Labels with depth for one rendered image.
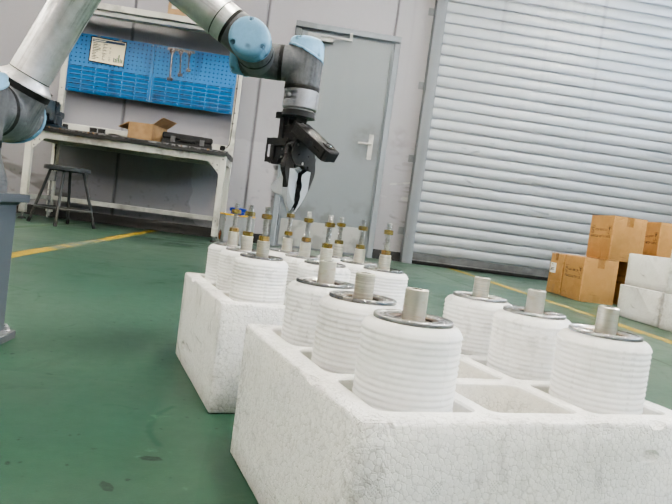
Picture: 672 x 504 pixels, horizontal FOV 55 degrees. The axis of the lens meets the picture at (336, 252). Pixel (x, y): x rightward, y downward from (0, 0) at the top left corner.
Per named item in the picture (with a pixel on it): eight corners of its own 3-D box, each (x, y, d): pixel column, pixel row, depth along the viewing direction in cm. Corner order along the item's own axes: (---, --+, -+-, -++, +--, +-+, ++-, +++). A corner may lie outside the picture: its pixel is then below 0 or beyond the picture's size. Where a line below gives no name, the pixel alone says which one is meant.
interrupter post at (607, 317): (604, 338, 68) (609, 308, 68) (587, 333, 70) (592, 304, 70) (621, 340, 69) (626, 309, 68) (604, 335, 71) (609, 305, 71)
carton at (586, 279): (612, 305, 432) (619, 261, 431) (578, 301, 430) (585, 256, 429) (591, 299, 462) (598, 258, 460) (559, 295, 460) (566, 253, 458)
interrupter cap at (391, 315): (395, 329, 56) (396, 321, 56) (360, 313, 63) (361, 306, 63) (468, 334, 58) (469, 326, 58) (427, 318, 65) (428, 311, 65)
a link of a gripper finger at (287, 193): (273, 209, 140) (280, 167, 140) (293, 212, 136) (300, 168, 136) (263, 207, 137) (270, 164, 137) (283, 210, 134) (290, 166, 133)
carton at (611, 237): (641, 264, 433) (648, 220, 431) (608, 259, 430) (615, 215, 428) (616, 260, 462) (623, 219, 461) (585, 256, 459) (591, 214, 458)
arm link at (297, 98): (326, 95, 137) (300, 86, 131) (323, 116, 137) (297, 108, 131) (300, 96, 142) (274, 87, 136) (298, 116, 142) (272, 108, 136)
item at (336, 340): (315, 477, 66) (338, 303, 65) (287, 442, 75) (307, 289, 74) (397, 474, 70) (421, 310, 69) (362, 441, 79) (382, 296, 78)
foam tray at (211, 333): (207, 413, 103) (221, 302, 102) (175, 354, 139) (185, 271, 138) (420, 415, 117) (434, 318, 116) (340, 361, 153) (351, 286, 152)
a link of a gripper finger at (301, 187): (286, 210, 143) (291, 169, 142) (306, 213, 139) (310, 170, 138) (276, 209, 140) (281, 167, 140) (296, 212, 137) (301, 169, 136)
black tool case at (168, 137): (162, 146, 568) (163, 134, 567) (210, 153, 578) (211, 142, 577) (161, 143, 534) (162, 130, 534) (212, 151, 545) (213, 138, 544)
